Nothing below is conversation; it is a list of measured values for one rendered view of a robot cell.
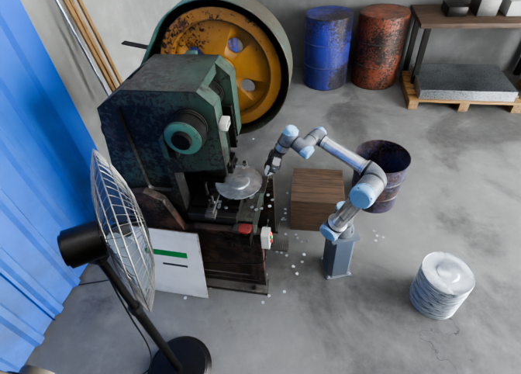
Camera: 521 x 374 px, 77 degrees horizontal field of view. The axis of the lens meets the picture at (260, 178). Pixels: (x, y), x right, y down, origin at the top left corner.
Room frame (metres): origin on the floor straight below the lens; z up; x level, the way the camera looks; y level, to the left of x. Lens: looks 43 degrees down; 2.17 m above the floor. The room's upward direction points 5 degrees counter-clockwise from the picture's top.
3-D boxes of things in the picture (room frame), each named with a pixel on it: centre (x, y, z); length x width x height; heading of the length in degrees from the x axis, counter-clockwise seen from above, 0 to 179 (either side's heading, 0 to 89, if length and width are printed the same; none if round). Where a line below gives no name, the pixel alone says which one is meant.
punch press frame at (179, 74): (1.53, 0.40, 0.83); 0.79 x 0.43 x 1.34; 77
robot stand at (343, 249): (1.28, -0.50, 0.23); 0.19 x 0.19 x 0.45; 5
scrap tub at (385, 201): (1.94, -0.98, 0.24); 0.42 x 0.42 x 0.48
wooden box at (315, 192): (1.81, -0.44, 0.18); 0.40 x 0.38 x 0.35; 78
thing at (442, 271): (0.98, -1.08, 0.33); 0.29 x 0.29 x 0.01
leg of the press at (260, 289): (1.27, 0.46, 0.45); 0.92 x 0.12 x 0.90; 77
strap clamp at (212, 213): (1.33, 0.30, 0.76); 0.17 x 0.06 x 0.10; 167
